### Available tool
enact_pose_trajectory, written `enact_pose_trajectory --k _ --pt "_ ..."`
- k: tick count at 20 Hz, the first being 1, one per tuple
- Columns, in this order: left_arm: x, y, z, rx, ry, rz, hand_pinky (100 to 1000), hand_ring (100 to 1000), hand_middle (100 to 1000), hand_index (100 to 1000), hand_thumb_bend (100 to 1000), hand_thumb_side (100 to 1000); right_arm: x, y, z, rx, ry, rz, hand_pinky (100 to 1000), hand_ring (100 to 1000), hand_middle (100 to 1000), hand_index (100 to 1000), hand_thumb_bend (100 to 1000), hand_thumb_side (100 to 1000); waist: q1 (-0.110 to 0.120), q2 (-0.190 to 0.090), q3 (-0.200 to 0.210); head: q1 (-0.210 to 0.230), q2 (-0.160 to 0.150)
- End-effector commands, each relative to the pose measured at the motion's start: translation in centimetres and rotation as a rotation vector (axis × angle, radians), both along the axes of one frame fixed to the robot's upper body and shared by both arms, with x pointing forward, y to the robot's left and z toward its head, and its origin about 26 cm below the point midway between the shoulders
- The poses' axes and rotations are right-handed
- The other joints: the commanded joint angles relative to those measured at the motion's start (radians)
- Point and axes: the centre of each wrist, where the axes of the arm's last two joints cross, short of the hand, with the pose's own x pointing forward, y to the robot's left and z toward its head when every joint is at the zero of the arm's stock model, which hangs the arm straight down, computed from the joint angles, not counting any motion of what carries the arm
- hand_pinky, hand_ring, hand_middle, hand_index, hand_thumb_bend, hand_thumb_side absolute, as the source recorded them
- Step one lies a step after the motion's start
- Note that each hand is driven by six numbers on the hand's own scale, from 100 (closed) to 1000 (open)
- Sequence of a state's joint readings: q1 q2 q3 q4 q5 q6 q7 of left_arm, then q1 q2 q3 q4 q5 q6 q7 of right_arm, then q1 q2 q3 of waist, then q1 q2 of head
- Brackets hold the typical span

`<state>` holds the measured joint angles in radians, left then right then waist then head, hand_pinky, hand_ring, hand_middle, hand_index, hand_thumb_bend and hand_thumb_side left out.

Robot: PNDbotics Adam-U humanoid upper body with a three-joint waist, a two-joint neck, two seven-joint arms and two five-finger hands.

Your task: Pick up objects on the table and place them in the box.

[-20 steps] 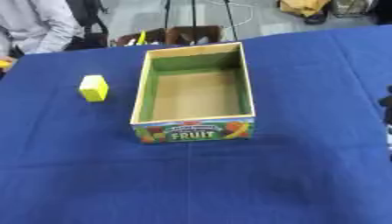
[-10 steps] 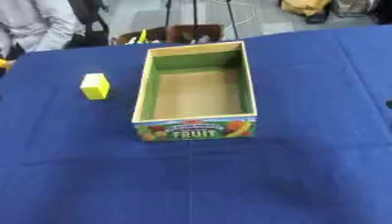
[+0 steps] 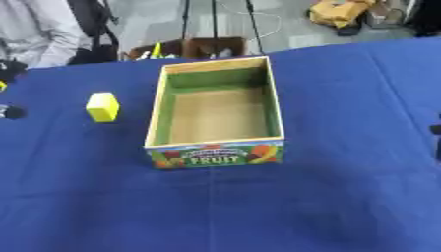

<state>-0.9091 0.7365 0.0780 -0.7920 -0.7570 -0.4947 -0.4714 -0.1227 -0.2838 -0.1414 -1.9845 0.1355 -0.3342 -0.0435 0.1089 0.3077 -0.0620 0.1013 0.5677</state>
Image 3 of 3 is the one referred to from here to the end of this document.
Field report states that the brown cardboard box with items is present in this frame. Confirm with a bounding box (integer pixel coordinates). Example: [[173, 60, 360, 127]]
[[118, 36, 248, 61]]

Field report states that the person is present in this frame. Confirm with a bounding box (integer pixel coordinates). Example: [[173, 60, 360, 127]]
[[0, 0, 94, 70]]

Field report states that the yellow rectangular block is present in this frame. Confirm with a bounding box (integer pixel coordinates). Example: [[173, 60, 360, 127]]
[[84, 92, 123, 124]]

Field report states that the open cardboard box green inside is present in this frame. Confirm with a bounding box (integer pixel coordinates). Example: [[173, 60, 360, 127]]
[[143, 55, 288, 170]]

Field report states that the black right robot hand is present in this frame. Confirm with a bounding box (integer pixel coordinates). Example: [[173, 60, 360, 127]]
[[428, 112, 441, 161]]

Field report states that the grey bag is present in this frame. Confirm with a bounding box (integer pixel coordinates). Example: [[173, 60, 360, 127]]
[[363, 0, 410, 30]]

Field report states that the yellow bag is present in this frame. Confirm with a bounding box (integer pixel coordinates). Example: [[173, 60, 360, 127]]
[[306, 0, 378, 29]]

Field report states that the black tripod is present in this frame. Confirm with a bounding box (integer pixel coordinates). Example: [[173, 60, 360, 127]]
[[179, 0, 268, 57]]

